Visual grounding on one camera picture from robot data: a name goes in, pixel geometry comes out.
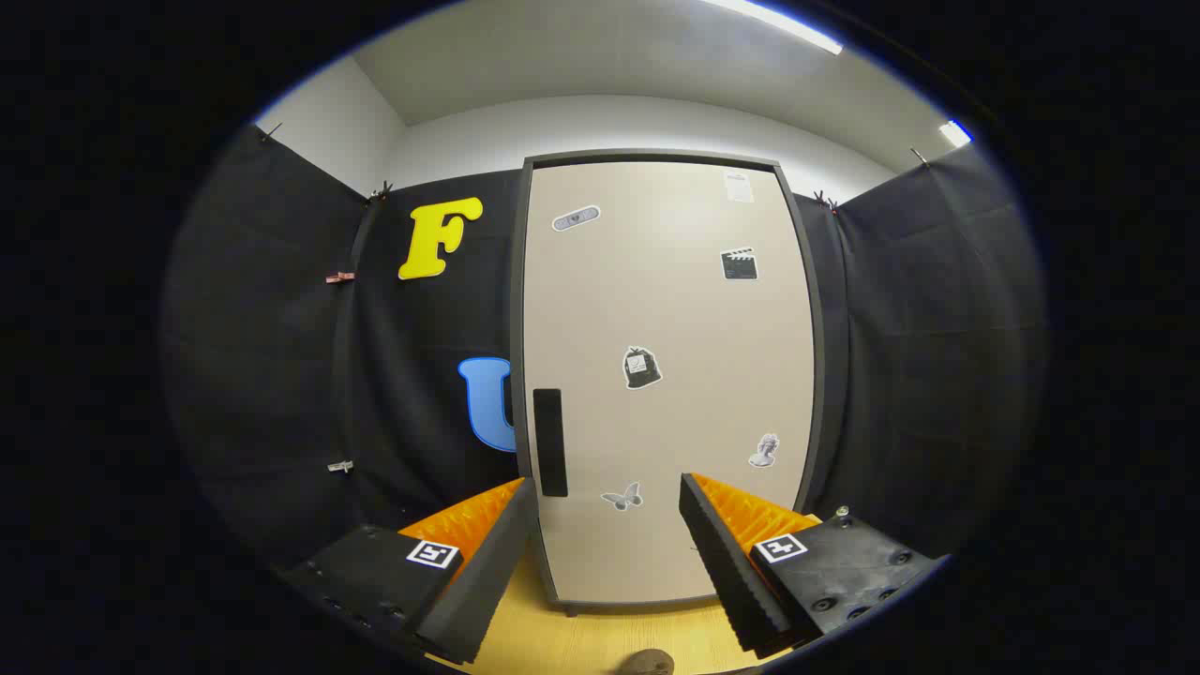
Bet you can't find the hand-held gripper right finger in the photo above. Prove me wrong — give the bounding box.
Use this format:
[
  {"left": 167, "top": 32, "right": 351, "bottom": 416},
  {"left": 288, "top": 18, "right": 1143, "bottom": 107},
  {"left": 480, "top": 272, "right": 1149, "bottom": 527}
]
[{"left": 679, "top": 472, "right": 943, "bottom": 657}]

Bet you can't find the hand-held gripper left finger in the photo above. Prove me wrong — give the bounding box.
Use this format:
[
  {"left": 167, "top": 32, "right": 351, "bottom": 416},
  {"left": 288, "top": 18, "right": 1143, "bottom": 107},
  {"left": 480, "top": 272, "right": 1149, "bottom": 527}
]
[{"left": 281, "top": 476, "right": 540, "bottom": 667}]

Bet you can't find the grey shoe cabinet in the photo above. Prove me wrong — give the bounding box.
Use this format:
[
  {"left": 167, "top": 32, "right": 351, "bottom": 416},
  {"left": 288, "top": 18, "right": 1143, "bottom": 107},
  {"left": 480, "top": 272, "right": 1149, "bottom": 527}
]
[{"left": 509, "top": 150, "right": 826, "bottom": 617}]

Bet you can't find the black backdrop cloth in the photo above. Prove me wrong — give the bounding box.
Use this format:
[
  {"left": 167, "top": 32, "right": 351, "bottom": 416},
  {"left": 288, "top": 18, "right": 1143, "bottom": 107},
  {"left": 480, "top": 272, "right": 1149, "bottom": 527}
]
[{"left": 159, "top": 122, "right": 1046, "bottom": 575}]

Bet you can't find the long ceiling light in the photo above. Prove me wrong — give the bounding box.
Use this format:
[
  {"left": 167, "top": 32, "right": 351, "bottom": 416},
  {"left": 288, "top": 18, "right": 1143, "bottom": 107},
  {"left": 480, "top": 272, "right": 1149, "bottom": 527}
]
[{"left": 698, "top": 0, "right": 845, "bottom": 55}]

